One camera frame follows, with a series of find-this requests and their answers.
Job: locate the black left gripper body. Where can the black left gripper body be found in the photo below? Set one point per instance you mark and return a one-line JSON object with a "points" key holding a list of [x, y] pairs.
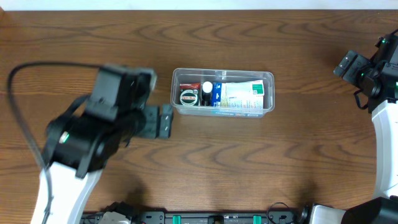
{"points": [[152, 121]]}

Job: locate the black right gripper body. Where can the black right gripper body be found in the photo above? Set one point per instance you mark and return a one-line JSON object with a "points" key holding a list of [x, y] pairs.
{"points": [[360, 72]]}

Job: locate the green Zam-Buk box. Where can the green Zam-Buk box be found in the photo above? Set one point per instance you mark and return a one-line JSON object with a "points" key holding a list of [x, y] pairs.
{"points": [[189, 97]]}

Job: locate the red Panadol box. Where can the red Panadol box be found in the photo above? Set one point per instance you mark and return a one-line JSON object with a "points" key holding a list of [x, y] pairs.
{"points": [[190, 86]]}

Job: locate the black bottle white cap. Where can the black bottle white cap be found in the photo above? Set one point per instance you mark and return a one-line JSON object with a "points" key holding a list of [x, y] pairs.
{"points": [[206, 93]]}

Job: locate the white green medicine box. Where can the white green medicine box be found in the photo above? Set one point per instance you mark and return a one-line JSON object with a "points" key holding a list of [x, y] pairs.
{"points": [[252, 88]]}

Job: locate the blue medicine packet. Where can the blue medicine packet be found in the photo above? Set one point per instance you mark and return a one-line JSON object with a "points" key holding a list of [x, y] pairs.
{"points": [[219, 99]]}

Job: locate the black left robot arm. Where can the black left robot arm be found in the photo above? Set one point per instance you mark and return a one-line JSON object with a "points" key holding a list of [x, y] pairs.
{"points": [[82, 139]]}

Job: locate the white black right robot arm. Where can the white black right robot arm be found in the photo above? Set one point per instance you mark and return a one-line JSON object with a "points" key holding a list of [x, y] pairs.
{"points": [[382, 208]]}

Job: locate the clear plastic container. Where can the clear plastic container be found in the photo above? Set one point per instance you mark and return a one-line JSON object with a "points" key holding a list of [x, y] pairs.
{"points": [[201, 75]]}

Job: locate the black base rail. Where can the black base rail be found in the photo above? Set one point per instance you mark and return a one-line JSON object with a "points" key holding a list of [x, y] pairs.
{"points": [[124, 213]]}

